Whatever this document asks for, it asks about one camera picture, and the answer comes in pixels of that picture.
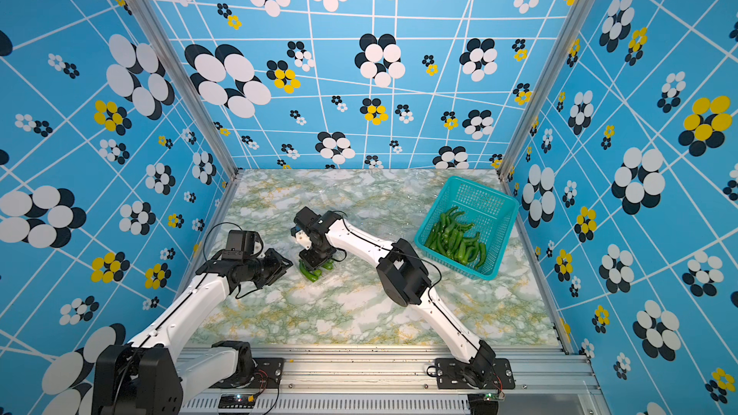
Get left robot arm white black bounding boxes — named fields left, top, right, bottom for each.
left=90, top=249, right=293, bottom=414

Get aluminium corner post left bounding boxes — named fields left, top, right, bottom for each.
left=127, top=0, right=238, bottom=181

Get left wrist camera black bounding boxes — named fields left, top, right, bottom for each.
left=222, top=230, right=263, bottom=261

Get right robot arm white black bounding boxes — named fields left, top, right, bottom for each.
left=290, top=207, right=502, bottom=389

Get green peppers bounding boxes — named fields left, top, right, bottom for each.
left=424, top=207, right=487, bottom=270
left=299, top=261, right=334, bottom=282

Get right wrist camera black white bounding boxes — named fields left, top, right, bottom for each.
left=290, top=207, right=342, bottom=248

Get aluminium corner post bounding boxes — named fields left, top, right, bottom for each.
left=127, top=0, right=238, bottom=181
left=500, top=0, right=596, bottom=183

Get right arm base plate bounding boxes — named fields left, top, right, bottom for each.
left=432, top=359, right=516, bottom=391

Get circuit board right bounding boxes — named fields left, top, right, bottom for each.
left=467, top=393, right=505, bottom=415

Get clear clamshell container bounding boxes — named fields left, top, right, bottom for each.
left=294, top=232, right=364, bottom=282

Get teal plastic basket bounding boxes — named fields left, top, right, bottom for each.
left=415, top=177, right=518, bottom=281

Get aluminium corner post right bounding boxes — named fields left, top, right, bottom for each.
left=500, top=0, right=596, bottom=183

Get green circuit board left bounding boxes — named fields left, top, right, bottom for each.
left=218, top=394, right=258, bottom=411

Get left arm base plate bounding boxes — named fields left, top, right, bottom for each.
left=211, top=357, right=286, bottom=390

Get green peppers inside basket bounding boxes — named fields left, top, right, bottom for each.
left=424, top=207, right=487, bottom=270

